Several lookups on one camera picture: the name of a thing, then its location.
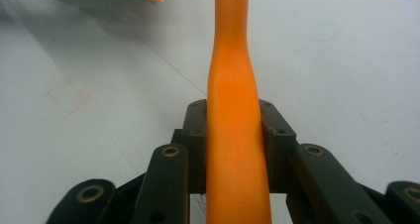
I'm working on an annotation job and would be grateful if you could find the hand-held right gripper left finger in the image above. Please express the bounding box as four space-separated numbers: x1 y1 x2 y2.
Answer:
170 99 210 196

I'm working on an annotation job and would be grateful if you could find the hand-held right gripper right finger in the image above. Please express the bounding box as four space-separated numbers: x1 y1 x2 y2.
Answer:
259 98 298 194

